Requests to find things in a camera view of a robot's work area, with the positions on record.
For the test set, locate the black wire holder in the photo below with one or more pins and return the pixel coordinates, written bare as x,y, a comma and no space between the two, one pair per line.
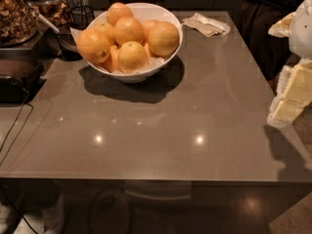
82,16

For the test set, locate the glass jar of nuts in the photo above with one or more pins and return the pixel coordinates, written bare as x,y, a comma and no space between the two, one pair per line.
17,23

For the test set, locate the crumpled paper napkin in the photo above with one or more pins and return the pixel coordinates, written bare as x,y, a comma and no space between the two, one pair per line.
207,26

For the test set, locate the black kitchen appliance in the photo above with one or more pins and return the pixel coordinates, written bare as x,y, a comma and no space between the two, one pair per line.
20,76

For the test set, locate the orange wedge piece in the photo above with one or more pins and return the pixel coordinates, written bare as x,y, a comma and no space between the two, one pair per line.
111,64

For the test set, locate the person in dark clothes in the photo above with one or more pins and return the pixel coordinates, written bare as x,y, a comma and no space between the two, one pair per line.
254,19

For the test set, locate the white ceramic bowl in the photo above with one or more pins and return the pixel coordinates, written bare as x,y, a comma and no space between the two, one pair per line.
142,12

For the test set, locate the hidden right back orange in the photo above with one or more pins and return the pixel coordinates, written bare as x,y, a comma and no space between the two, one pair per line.
147,26

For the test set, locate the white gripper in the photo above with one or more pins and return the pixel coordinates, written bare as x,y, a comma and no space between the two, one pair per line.
301,29

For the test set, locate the small left back orange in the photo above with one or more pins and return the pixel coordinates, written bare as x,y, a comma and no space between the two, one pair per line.
107,29

